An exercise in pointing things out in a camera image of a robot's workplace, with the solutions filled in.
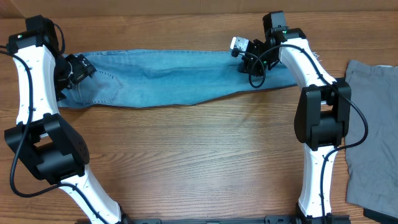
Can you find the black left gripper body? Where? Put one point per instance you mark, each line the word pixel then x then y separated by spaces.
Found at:
pixel 71 70

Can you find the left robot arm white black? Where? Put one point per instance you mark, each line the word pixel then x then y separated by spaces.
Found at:
pixel 42 140

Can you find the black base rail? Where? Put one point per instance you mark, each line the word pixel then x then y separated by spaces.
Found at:
pixel 268 219

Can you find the grey folded garment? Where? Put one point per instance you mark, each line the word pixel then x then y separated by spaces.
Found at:
pixel 372 165

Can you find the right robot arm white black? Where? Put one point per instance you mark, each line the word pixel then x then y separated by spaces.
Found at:
pixel 322 116

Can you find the light blue denim jeans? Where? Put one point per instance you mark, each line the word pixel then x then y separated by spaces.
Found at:
pixel 146 78

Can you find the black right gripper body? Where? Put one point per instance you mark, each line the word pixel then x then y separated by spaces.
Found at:
pixel 249 62

